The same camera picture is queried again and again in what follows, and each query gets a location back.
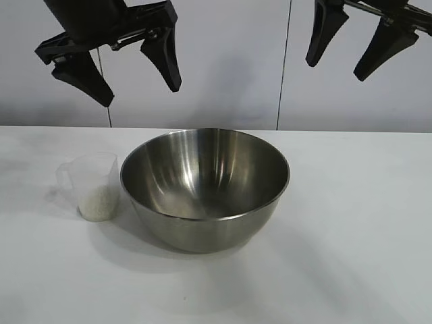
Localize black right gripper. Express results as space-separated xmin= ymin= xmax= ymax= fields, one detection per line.
xmin=305 ymin=0 xmax=432 ymax=82

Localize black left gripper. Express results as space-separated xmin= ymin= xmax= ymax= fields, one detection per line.
xmin=33 ymin=0 xmax=183 ymax=107

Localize clear plastic measuring cup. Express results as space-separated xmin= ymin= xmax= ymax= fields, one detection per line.
xmin=55 ymin=152 xmax=119 ymax=223

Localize stainless steel mixing bowl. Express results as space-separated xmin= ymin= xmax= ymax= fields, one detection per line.
xmin=119 ymin=128 xmax=291 ymax=254

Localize white rice grains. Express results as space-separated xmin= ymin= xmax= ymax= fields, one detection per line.
xmin=78 ymin=184 xmax=117 ymax=222

